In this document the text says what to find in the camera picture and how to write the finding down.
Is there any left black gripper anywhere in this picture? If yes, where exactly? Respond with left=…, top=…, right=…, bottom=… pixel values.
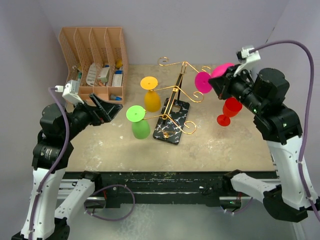
left=63, top=92, right=122, bottom=140

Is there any purple loop cable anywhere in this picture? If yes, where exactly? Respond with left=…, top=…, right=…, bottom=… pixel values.
left=83, top=184, right=137, bottom=222

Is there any green plastic wine glass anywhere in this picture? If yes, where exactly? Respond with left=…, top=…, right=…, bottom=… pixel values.
left=126, top=105, right=151, bottom=140

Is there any white medicine box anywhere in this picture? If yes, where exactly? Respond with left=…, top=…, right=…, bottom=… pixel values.
left=97, top=66, right=110, bottom=84

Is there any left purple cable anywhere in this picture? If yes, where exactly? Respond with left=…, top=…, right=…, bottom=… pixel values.
left=27, top=86, right=70, bottom=236

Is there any yellow plastic wine glass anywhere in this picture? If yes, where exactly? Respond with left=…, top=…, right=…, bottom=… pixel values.
left=140, top=76, right=162, bottom=113

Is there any white printed packet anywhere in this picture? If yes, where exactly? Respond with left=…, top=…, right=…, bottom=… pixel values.
left=85, top=62, right=97, bottom=87

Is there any white blue box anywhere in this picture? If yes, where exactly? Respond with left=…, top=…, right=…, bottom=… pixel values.
left=111, top=70, right=123, bottom=87

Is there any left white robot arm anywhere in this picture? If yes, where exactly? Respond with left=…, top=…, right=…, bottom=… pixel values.
left=12, top=93, right=123, bottom=240

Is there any black marble rack base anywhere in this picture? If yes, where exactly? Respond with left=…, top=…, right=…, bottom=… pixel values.
left=152, top=99, right=190, bottom=145

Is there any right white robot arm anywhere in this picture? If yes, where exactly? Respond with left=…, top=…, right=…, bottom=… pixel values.
left=208, top=66, right=320, bottom=223

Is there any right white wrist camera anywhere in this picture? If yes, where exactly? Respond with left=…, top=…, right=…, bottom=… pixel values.
left=233, top=45, right=261, bottom=77

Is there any yellow small object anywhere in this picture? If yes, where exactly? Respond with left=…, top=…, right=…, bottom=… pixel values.
left=115, top=59, right=123, bottom=69

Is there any black metal base frame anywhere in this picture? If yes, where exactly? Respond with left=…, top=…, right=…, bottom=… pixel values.
left=88, top=171, right=249, bottom=209

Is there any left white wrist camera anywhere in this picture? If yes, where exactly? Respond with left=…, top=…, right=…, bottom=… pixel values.
left=54, top=80, right=84, bottom=105

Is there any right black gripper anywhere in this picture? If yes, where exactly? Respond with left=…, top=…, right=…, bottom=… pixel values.
left=208, top=63, right=264, bottom=115

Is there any magenta plastic wine glass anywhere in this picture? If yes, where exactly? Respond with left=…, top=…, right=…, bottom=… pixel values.
left=194, top=62, right=234, bottom=94

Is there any red plastic wine glass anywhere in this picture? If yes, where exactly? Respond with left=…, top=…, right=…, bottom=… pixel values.
left=216, top=97, right=243, bottom=127

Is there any grey blue marker cap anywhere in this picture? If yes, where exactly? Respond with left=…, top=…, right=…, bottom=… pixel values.
left=109, top=94, right=123, bottom=101

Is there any peach plastic desk organizer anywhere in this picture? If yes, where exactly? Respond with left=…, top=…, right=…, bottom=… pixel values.
left=58, top=26, right=129, bottom=104

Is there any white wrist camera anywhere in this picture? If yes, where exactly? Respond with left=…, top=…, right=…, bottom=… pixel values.
left=233, top=45, right=261, bottom=77
left=54, top=80, right=84, bottom=105

